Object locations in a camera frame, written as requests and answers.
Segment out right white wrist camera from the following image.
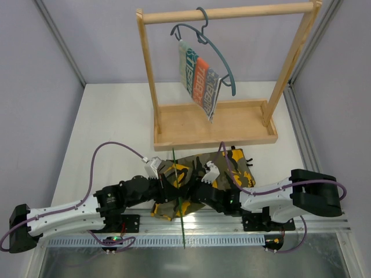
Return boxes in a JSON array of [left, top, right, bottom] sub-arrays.
[[201, 161, 220, 184]]

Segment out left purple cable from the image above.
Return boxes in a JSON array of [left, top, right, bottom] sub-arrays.
[[0, 141, 148, 255]]

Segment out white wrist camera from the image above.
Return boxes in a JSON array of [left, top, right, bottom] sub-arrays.
[[201, 161, 220, 184], [141, 156, 162, 180]]

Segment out slotted grey cable duct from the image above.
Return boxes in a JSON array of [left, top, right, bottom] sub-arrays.
[[47, 234, 265, 248]]

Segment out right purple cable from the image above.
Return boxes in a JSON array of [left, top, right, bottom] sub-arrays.
[[216, 141, 348, 254]]

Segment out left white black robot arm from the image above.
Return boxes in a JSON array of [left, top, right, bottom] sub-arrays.
[[8, 174, 180, 254]]

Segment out wooden clothes rack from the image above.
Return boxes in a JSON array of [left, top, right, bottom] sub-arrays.
[[136, 1, 322, 151]]

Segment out green wire hanger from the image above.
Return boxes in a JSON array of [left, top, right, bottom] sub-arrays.
[[172, 148, 186, 249]]

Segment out blue plastic hanger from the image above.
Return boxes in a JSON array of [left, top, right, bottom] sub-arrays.
[[170, 7, 237, 97]]

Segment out camouflage yellow green trousers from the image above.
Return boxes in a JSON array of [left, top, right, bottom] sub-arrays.
[[151, 148, 256, 221]]

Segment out purple cable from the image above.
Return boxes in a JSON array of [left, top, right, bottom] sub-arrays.
[[216, 141, 348, 254], [0, 141, 148, 255]]

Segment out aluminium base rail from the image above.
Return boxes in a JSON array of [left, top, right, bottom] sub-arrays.
[[34, 207, 351, 235]]

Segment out patterned folded garment on hanger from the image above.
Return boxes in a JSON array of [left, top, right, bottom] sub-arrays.
[[179, 39, 221, 122]]

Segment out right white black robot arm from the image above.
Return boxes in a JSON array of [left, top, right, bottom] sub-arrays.
[[191, 169, 347, 232]]

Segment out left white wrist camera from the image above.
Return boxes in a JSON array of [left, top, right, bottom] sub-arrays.
[[141, 156, 162, 180]]

